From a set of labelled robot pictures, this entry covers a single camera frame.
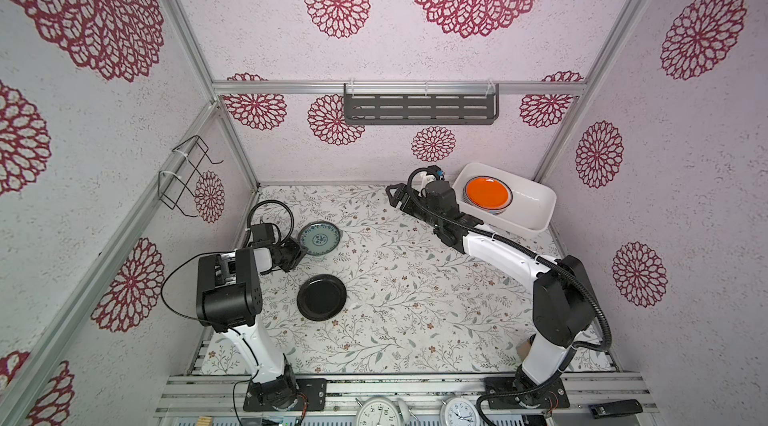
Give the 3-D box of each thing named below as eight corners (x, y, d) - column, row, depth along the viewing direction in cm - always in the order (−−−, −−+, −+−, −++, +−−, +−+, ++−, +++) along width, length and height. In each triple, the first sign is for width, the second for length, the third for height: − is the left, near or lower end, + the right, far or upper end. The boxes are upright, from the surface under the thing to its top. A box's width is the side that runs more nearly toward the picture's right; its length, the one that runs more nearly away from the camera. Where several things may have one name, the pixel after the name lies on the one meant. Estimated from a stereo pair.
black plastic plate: (294, 321, 88) (292, 318, 86) (302, 278, 97) (300, 274, 94) (344, 321, 88) (343, 318, 86) (347, 278, 97) (347, 274, 94)
